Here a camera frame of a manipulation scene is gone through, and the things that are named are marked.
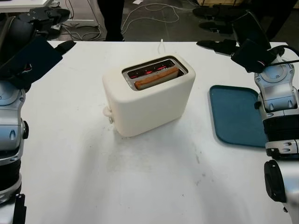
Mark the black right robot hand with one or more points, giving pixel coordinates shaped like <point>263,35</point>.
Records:
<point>247,25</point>

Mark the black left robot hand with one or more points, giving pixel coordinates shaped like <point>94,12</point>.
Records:
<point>14,30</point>

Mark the toasted bread slice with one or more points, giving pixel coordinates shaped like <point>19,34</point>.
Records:
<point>156,79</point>

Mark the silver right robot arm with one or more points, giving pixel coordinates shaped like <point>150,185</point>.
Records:
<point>275,79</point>

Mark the person in dark trousers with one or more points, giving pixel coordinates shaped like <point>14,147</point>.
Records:
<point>112,21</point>

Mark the cream toaster lever knob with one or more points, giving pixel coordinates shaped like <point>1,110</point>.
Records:
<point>107,112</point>

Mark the cream two-slot toaster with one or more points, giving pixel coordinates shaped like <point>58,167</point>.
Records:
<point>149,109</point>

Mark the silver toaster dial knob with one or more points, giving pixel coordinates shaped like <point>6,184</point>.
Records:
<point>110,119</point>

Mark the white desk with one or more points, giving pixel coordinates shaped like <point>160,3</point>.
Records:
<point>23,4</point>

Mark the teal plastic tray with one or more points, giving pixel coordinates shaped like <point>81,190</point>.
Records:
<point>233,116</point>

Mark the white paper sheet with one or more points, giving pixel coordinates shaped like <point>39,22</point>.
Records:
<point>137,1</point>

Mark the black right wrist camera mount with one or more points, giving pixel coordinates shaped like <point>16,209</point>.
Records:
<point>252,57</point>

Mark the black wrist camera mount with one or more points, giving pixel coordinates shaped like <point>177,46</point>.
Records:
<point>252,57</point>
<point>35,58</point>

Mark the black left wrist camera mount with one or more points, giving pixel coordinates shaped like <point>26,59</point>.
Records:
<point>35,58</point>

